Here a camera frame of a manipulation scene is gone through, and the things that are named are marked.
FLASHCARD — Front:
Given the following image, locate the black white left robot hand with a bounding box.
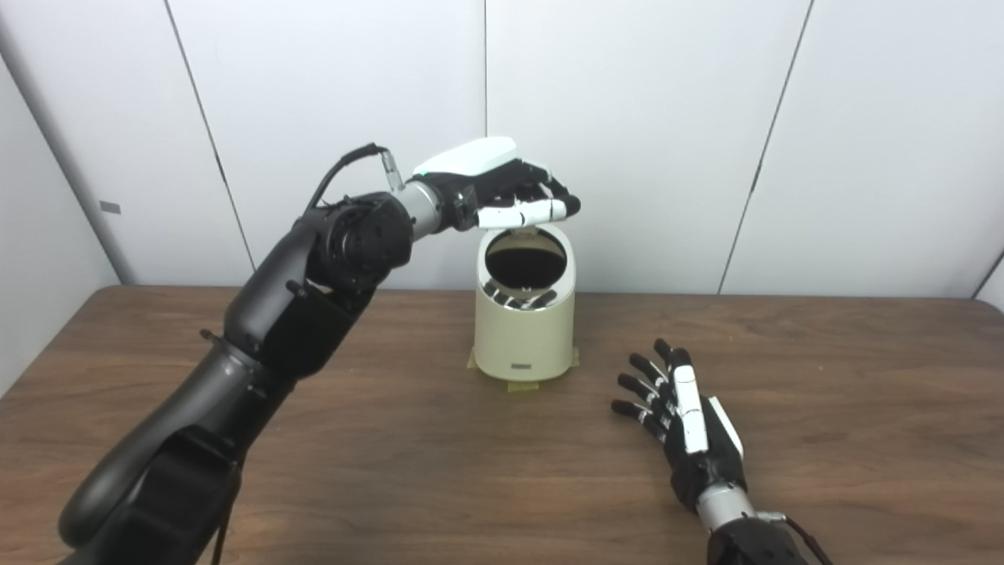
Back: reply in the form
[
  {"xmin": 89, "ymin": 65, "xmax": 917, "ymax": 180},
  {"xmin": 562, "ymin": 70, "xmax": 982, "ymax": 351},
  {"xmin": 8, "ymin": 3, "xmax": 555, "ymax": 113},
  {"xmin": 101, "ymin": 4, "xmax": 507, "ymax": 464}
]
[{"xmin": 412, "ymin": 137, "xmax": 582, "ymax": 232}]

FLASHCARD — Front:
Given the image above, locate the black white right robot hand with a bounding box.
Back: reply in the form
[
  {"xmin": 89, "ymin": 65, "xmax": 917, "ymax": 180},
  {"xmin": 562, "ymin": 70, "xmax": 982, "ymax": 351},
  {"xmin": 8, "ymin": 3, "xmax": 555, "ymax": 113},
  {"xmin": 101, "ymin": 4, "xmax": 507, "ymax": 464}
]
[{"xmin": 611, "ymin": 338, "xmax": 748, "ymax": 512}]

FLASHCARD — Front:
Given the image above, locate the cream-colored bin body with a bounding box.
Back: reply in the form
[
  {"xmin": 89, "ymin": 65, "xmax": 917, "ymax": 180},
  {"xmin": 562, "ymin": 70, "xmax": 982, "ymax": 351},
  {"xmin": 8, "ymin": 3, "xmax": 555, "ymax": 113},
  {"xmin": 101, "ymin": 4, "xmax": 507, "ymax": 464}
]
[{"xmin": 473, "ymin": 224, "xmax": 579, "ymax": 383}]

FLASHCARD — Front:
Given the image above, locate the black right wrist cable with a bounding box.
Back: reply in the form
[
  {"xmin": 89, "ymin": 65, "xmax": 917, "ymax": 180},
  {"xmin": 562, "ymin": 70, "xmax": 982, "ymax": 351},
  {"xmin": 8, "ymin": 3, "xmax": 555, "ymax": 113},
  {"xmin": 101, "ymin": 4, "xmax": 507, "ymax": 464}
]
[{"xmin": 755, "ymin": 512, "xmax": 834, "ymax": 565}]

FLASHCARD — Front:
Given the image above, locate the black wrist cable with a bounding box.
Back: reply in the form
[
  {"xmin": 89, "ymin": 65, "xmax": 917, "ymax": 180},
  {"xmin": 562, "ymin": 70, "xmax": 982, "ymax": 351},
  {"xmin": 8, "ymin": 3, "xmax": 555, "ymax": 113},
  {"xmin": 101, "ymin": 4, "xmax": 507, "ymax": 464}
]
[
  {"xmin": 304, "ymin": 143, "xmax": 405, "ymax": 213},
  {"xmin": 755, "ymin": 512, "xmax": 834, "ymax": 565}
]

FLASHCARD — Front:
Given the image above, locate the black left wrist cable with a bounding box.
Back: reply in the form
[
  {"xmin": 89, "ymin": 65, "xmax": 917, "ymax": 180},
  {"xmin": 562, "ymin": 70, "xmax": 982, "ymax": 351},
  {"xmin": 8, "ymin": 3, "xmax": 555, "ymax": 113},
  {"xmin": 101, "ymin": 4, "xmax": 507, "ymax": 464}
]
[{"xmin": 304, "ymin": 143, "xmax": 405, "ymax": 213}]

